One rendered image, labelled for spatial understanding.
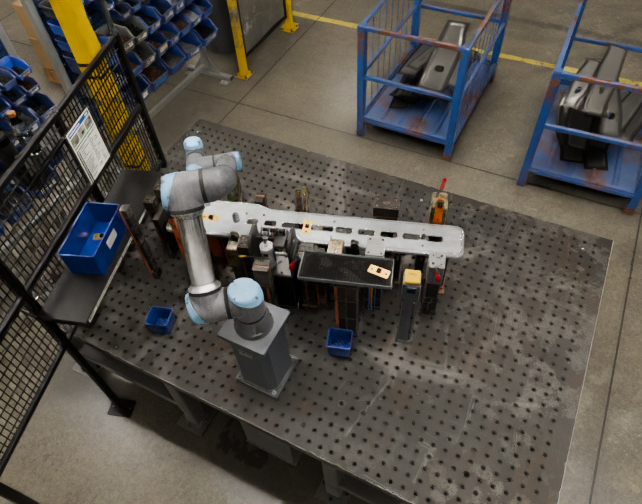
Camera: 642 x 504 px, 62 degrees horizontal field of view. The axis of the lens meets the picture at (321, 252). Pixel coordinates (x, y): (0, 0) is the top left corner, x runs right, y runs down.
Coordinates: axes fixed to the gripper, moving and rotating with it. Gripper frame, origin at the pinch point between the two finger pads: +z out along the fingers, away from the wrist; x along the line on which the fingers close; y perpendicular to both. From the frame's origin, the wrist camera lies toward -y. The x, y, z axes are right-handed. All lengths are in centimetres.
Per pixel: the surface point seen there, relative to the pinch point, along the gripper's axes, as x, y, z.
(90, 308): -58, -34, 9
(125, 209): -16.8, -29.3, -8.1
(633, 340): 22, 231, 109
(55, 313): -62, -47, 9
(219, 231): -7.9, 6.7, 11.3
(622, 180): 141, 239, 93
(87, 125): 15, -55, -26
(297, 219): 3.9, 41.4, 11.0
